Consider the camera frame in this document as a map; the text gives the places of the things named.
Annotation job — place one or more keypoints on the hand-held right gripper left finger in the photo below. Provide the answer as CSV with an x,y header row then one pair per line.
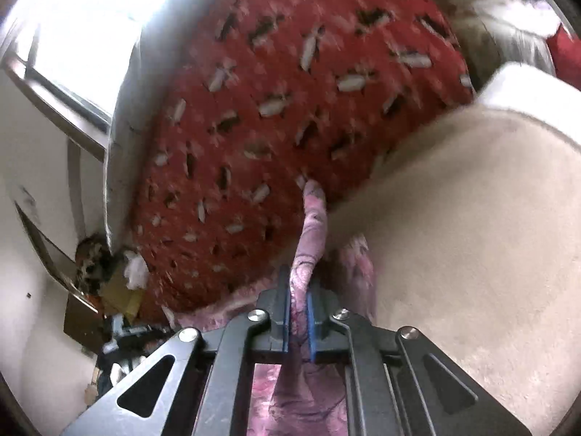
x,y
285,327

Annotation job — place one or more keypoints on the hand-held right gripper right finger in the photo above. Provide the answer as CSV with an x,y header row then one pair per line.
x,y
312,327

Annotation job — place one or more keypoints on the purple floral fleece-lined garment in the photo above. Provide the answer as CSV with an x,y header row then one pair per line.
x,y
454,218

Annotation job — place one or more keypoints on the crumpled white tissue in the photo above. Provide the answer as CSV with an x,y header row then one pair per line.
x,y
136,270

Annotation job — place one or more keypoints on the cardboard box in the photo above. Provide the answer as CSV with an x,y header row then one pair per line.
x,y
122,297

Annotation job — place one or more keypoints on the brown patterned cloth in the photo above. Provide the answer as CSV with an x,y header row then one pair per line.
x,y
93,263

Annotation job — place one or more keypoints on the dark wooden furniture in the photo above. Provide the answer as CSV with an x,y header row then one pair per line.
x,y
81,322

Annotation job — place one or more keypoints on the red patterned blanket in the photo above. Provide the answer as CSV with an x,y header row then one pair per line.
x,y
272,100

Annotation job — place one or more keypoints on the white mattress edge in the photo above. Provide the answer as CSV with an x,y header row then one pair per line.
x,y
122,122

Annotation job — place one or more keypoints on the white cloth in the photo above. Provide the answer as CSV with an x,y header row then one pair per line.
x,y
499,22

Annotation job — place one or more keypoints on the window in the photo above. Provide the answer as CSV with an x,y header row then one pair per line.
x,y
72,32

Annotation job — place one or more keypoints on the plain red cloth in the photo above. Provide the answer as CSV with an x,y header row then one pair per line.
x,y
563,54

